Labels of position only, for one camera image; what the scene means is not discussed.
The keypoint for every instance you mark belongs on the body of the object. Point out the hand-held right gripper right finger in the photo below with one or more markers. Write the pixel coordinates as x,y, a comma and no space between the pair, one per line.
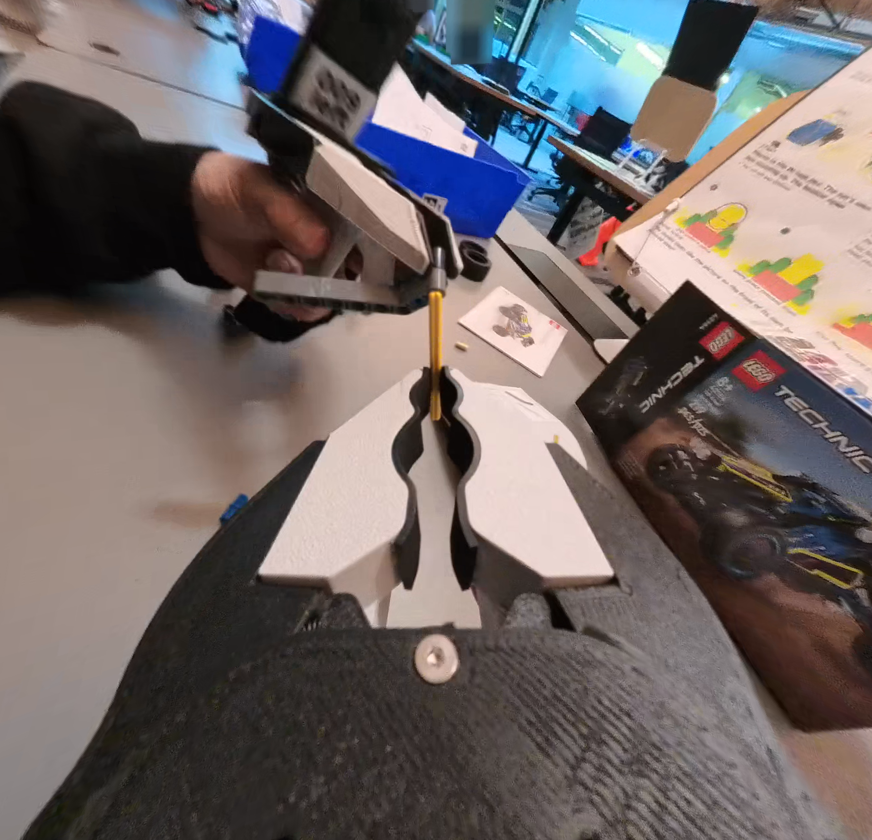
535,513

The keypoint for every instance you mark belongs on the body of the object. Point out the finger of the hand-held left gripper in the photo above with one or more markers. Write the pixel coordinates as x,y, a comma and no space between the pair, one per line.
443,240
368,206

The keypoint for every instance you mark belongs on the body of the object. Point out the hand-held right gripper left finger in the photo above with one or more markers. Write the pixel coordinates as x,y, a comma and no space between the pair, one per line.
327,506

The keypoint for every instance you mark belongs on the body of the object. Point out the grey lego beam assembly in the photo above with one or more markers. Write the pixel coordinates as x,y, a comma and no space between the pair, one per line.
327,294

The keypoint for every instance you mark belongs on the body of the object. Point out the yellow lego axle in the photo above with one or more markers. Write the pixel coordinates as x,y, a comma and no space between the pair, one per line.
435,349

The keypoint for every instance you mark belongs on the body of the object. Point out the person's left forearm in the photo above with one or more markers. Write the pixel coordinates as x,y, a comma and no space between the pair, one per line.
95,193

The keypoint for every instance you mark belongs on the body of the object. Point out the black lego tyre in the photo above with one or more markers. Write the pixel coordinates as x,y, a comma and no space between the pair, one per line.
475,260

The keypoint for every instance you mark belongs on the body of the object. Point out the blue lego pin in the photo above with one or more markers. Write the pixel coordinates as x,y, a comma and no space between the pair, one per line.
233,510

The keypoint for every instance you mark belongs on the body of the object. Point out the small white lego leaflet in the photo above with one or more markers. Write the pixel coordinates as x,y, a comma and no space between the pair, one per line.
511,329

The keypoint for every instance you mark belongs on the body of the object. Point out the lego set box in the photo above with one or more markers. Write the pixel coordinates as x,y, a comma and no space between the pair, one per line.
749,499

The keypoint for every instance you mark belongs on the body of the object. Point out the person's left hand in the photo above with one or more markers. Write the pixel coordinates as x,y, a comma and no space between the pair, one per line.
245,213

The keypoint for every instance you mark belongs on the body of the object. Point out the blue plastic bin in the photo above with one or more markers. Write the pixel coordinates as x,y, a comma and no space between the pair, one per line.
443,172

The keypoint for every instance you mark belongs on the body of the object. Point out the clear plastic bag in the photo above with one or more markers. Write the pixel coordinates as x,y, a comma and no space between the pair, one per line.
266,2

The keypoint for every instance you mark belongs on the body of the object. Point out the white papers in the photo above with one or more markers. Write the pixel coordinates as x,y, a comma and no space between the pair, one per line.
415,115

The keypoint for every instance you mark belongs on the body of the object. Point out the dark flat panel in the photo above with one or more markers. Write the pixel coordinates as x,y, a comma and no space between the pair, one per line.
565,288

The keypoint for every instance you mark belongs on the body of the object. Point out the long background table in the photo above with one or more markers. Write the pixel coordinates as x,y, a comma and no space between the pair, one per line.
490,87

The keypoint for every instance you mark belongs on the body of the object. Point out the orange cone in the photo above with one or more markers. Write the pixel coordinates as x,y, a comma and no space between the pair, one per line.
601,244

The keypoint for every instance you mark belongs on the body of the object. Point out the background desk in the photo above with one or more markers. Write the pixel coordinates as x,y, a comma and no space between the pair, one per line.
599,172

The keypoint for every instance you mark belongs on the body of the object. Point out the black office chair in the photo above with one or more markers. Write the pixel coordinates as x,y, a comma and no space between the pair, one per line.
599,135

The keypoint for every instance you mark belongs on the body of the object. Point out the cardboard hanging panel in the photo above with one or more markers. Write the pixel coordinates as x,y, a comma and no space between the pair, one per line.
674,121

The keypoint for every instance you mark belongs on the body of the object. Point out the black hanging panel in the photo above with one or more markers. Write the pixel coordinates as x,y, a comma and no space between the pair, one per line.
712,40

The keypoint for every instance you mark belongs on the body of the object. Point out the illustrated cardboard instruction board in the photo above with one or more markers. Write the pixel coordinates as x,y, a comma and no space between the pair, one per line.
783,227

